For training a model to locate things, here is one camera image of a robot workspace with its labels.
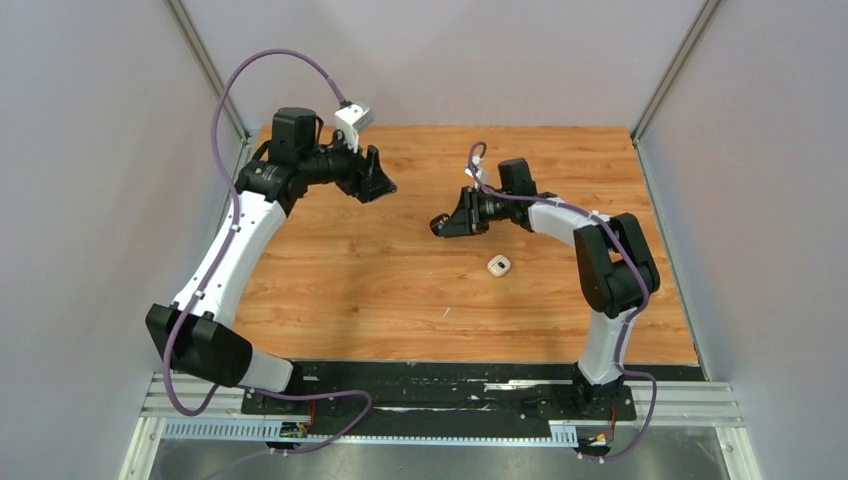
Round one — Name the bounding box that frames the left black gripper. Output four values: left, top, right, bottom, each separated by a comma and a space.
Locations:
299, 127, 397, 203

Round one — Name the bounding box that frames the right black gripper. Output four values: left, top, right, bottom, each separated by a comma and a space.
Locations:
438, 186, 512, 238

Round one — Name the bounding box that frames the black earbud charging case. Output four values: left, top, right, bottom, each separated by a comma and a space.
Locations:
429, 215, 447, 237

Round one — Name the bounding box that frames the white earbud charging case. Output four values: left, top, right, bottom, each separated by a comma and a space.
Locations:
487, 255, 512, 278

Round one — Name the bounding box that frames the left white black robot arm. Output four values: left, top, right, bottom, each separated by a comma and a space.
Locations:
145, 102, 396, 413

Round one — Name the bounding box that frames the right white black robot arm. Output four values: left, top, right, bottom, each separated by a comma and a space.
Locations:
430, 156, 661, 418

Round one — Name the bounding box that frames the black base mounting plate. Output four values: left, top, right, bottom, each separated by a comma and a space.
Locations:
241, 361, 637, 438

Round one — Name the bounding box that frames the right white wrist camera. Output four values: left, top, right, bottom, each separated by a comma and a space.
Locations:
464, 155, 489, 190

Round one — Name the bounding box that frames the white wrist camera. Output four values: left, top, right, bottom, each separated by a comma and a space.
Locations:
464, 155, 489, 190
334, 101, 374, 154

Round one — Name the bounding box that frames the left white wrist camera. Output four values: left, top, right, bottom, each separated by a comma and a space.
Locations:
334, 101, 374, 154

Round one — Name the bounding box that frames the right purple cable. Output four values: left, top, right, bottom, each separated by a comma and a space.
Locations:
467, 141, 658, 463

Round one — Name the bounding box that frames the slotted grey cable duct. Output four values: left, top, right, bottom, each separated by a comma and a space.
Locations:
162, 421, 579, 448

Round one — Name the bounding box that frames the left aluminium frame post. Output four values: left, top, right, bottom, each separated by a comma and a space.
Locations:
163, 0, 251, 144

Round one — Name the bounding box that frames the aluminium frame post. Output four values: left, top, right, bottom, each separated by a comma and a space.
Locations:
163, 0, 251, 144
630, 0, 724, 146

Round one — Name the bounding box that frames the right aluminium frame post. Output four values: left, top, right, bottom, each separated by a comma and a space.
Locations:
630, 0, 724, 146

